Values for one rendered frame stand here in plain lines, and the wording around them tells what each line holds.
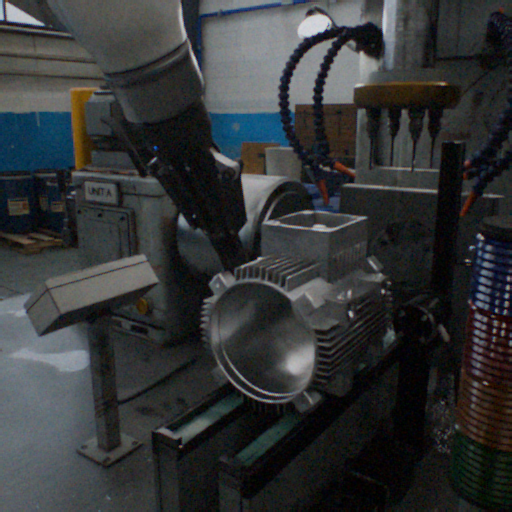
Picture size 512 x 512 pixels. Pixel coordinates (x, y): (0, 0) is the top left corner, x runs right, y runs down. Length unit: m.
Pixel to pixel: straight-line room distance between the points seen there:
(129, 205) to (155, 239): 0.10
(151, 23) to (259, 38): 7.06
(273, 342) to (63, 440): 0.36
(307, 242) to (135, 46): 0.32
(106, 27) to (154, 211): 0.66
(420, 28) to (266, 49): 6.55
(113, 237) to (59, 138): 5.89
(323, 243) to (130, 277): 0.28
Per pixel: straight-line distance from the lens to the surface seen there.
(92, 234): 1.27
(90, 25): 0.52
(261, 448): 0.65
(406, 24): 0.97
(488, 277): 0.36
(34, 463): 0.89
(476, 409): 0.39
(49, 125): 7.01
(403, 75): 0.95
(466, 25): 1.18
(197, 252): 1.08
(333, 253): 0.69
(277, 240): 0.71
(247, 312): 0.77
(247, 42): 7.69
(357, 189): 1.12
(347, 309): 0.63
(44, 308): 0.73
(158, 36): 0.53
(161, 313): 1.17
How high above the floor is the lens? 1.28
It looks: 15 degrees down
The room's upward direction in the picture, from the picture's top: straight up
